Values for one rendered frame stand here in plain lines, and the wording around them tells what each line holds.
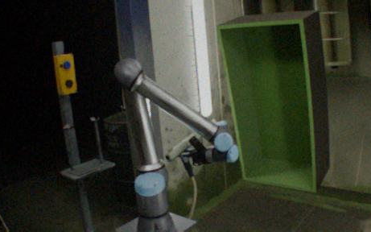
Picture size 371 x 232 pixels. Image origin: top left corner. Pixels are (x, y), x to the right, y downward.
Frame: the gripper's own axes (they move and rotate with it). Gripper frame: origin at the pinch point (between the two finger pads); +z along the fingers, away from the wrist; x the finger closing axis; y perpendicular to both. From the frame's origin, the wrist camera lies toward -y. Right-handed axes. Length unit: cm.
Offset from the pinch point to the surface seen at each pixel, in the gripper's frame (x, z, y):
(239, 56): 83, -7, -32
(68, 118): -19, 70, -38
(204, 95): 90, 42, -6
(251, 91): 92, -2, -2
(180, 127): 60, 52, 9
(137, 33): 41, 40, -73
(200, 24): 104, 31, -63
